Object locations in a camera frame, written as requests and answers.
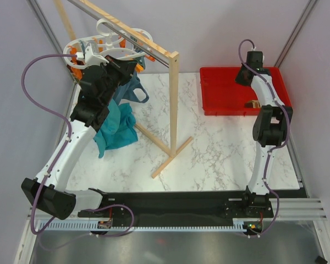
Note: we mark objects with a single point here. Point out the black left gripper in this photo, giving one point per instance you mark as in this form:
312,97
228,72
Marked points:
125,69

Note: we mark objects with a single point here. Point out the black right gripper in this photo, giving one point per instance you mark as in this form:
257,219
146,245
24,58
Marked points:
238,80

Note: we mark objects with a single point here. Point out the orange clothespin holding cloth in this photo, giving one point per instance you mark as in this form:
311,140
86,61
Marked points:
139,68

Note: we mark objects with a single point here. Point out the striped sock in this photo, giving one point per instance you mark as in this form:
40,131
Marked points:
253,104

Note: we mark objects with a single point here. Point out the white round clip hanger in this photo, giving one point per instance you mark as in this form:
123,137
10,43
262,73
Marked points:
108,44

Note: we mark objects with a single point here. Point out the teal cloth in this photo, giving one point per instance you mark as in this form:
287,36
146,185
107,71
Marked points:
118,129

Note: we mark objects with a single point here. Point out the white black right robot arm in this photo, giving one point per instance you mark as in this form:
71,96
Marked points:
270,132

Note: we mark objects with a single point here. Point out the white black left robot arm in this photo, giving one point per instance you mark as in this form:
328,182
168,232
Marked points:
48,190

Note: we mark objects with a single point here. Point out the orange clothespin top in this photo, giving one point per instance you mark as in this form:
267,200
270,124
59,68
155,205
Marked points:
122,45

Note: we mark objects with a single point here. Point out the red plastic bin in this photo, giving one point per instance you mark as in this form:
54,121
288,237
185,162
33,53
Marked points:
222,96

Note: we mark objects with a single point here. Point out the orange clothespin left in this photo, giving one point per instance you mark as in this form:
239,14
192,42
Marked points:
77,73

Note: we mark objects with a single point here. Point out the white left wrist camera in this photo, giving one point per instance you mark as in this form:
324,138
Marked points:
91,56

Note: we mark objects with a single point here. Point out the wooden drying rack frame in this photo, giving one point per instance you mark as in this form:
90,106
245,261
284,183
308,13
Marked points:
172,151

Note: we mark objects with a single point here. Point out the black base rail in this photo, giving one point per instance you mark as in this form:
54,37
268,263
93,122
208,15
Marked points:
171,209

